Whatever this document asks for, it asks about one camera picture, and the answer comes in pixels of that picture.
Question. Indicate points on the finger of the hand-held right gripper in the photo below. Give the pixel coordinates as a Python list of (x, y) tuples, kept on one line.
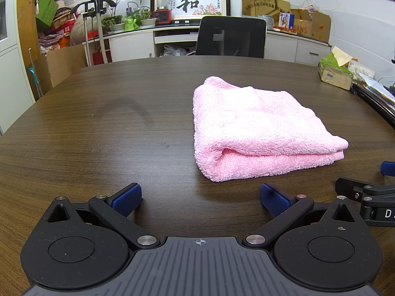
[(348, 186), (388, 169)]

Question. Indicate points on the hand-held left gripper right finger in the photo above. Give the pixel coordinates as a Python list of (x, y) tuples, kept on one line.
[(274, 202)]

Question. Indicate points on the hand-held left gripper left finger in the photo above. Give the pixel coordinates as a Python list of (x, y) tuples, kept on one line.
[(126, 199)]

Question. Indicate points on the pink towel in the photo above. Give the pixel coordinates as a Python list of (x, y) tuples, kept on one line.
[(259, 123)]

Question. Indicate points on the white paper stack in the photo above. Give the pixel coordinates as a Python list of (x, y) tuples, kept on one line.
[(367, 77)]

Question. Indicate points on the green tissue box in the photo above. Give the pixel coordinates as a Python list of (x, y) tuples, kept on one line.
[(333, 71)]

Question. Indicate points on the red paper bag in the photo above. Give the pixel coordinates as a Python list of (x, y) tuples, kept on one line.
[(100, 58)]

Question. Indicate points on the large brown cardboard box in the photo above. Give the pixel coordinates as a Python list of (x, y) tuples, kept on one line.
[(63, 64)]

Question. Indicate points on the white sideboard cabinet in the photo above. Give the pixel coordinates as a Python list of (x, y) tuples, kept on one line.
[(132, 44)]

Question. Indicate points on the clear plastic bag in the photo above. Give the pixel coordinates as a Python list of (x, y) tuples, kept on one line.
[(174, 51)]

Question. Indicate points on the open brown cardboard box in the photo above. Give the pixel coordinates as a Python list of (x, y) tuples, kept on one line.
[(317, 24)]

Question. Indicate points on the black office chair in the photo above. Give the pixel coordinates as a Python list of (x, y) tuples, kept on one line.
[(231, 37)]

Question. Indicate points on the tall white cabinet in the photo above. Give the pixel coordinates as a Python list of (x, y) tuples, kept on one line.
[(14, 67)]

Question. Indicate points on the small potted plant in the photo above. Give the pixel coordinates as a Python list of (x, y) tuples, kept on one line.
[(146, 20), (115, 24)]

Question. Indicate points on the green watering can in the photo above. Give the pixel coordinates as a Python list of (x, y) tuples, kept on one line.
[(131, 24)]

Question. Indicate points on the small printed picture box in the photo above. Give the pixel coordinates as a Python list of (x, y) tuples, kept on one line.
[(285, 20)]

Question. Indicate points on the white plastic bag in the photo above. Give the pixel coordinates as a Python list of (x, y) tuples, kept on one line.
[(308, 5)]

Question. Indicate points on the pile of folded fabrics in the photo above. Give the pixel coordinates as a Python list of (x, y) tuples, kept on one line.
[(58, 24)]

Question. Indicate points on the silver metal stand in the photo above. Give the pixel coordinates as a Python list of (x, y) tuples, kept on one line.
[(92, 9)]

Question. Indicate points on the red base blender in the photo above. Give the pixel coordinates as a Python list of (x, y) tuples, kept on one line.
[(162, 6)]

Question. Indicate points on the golden engraved plaque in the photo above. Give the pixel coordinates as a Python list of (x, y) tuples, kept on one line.
[(262, 4)]

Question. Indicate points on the framed calligraphy flower picture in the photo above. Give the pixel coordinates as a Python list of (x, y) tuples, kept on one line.
[(191, 4)]

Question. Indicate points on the green cardboard box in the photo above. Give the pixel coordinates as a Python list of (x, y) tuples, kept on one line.
[(45, 9)]

